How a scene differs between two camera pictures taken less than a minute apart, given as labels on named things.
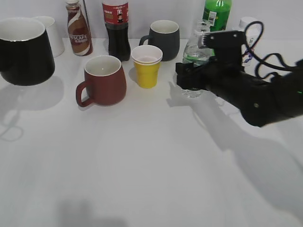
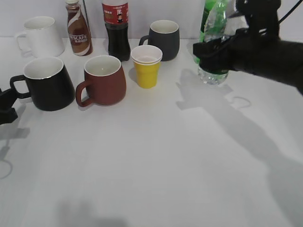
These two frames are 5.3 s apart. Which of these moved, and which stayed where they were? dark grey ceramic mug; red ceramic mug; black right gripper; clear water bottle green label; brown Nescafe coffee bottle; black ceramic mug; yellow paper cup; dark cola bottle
Moved: clear water bottle green label; black right gripper; black ceramic mug
Stayed: yellow paper cup; brown Nescafe coffee bottle; dark cola bottle; dark grey ceramic mug; red ceramic mug
